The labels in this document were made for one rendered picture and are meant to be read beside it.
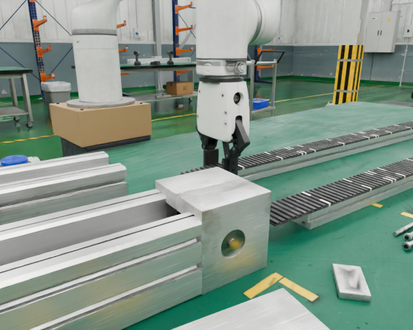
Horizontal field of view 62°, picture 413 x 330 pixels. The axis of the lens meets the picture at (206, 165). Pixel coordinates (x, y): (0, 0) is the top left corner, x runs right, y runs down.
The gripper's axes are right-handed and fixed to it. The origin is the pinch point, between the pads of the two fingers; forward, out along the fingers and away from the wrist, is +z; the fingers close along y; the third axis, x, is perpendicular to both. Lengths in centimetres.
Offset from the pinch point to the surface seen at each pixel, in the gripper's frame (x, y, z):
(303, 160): -21.1, -1.4, 2.6
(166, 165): 2.9, 15.6, 4.0
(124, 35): -301, 800, -54
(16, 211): 33.6, -4.9, -1.7
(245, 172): -4.5, -2.0, 1.9
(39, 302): 34.2, -23.9, -2.0
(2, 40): -36, 764, -36
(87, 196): 25.3, -4.9, -1.5
